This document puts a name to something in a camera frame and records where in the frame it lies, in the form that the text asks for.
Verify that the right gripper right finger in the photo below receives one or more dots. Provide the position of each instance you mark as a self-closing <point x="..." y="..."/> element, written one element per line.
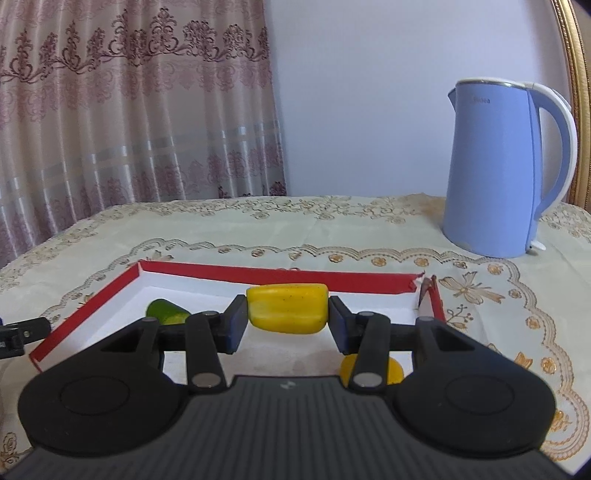
<point x="342" y="324"/>

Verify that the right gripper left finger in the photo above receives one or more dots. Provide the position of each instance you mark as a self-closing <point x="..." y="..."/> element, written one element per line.
<point x="235" y="319"/>

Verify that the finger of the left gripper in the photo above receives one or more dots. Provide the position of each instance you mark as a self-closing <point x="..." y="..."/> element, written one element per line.
<point x="15" y="336"/>

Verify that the yellow fruit piece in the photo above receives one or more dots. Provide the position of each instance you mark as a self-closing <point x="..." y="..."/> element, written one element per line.
<point x="295" y="308"/>
<point x="391" y="371"/>

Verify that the green cucumber piece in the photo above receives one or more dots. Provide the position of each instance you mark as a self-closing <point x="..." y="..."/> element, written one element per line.
<point x="166" y="312"/>

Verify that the red shallow box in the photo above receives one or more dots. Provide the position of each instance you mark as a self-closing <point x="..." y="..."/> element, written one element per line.
<point x="123" y="300"/>

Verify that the blue electric kettle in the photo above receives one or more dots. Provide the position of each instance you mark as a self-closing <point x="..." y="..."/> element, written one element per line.
<point x="494" y="197"/>

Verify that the cream embroidered tablecloth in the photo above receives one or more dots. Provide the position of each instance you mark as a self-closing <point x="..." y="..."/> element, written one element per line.
<point x="534" y="309"/>

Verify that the pink patterned curtain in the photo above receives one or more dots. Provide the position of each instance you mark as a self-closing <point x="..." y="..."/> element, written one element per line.
<point x="114" y="102"/>

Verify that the gold padded headboard frame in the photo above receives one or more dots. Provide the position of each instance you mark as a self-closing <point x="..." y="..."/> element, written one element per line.
<point x="577" y="58"/>

